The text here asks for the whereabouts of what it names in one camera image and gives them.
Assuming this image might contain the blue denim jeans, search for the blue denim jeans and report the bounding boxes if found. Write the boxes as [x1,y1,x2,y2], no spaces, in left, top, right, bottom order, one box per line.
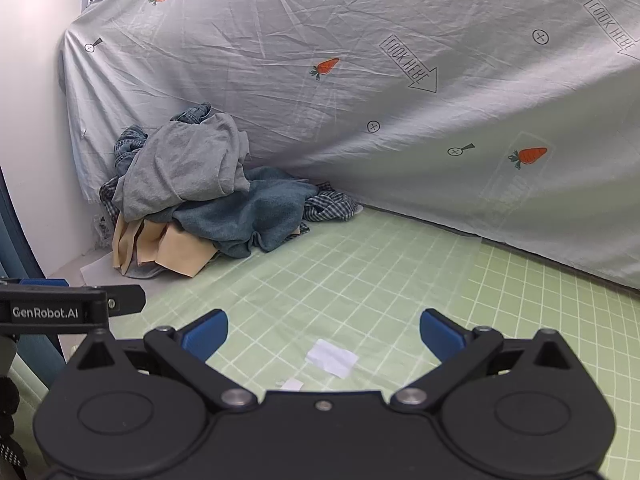
[114,102,213,181]

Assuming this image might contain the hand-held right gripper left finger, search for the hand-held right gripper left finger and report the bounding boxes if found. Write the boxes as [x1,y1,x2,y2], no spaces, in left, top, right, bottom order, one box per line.
[65,309,260,414]

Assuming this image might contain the blue plaid shirt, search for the blue plaid shirt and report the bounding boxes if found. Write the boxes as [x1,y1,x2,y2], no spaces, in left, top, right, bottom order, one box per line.
[99,176,359,223]

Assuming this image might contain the teal blue garment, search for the teal blue garment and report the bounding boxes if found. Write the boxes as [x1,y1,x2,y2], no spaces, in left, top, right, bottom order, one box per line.
[145,166,321,260]

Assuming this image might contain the green grid mat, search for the green grid mat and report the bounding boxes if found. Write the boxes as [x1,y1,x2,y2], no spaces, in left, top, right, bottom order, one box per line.
[10,205,640,480]

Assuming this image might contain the carrot printed grey sheet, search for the carrot printed grey sheet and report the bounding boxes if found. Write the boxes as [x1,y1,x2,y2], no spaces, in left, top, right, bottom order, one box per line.
[60,0,640,291]

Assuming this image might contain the beige cloth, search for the beige cloth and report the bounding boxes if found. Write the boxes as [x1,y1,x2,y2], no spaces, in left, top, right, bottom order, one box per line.
[111,210,311,279]

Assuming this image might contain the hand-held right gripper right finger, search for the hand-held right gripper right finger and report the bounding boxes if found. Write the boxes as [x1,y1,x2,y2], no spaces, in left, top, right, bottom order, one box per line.
[389,308,577,412]

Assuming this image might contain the large white paper piece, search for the large white paper piece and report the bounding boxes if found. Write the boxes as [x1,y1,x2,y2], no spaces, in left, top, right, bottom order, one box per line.
[306,339,359,380]

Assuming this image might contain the clear plastic bag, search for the clear plastic bag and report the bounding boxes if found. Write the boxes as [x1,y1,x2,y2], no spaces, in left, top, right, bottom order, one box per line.
[91,212,118,251]

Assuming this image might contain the dark teal curtain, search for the dark teal curtain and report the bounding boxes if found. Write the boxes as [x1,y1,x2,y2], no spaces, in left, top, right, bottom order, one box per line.
[0,167,66,391]

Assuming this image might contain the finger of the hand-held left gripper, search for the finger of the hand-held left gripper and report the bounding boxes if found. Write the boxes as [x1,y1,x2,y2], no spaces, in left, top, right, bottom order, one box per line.
[0,277,71,289]
[101,284,147,317]

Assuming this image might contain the person's left hand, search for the person's left hand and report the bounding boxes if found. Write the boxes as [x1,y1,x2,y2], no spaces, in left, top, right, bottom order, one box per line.
[0,374,29,480]

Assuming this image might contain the grey sweatshirt garment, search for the grey sweatshirt garment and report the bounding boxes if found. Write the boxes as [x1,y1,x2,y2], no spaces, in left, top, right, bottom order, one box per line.
[111,112,251,222]

